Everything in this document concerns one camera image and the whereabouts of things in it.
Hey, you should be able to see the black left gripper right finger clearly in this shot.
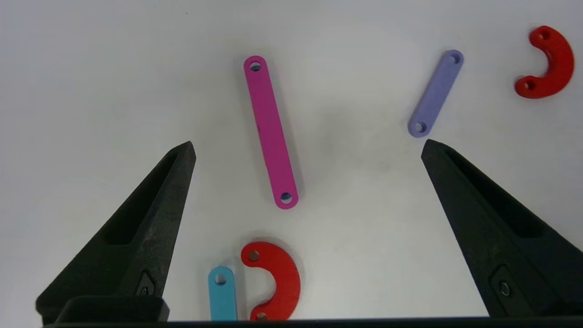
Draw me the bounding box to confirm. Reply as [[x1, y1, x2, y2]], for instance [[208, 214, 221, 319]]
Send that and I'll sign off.
[[420, 139, 583, 318]]

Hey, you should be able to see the small red curved piece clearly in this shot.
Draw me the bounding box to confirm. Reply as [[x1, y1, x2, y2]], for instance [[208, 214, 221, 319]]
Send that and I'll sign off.
[[240, 241, 301, 321], [515, 26, 575, 99]]

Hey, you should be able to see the pink bar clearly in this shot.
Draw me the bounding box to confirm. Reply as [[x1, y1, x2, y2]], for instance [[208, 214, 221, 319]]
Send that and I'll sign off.
[[243, 55, 300, 210]]

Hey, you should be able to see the light blue long flat bar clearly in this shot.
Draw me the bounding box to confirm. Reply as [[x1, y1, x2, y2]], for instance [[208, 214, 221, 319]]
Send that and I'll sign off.
[[208, 266, 238, 321]]

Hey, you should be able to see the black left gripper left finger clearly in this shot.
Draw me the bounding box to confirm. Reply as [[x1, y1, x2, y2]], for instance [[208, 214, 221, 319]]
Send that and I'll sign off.
[[36, 141, 197, 326]]

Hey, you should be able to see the short purple flat bar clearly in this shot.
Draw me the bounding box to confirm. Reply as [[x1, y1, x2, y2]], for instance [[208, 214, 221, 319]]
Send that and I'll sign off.
[[407, 49, 465, 138]]

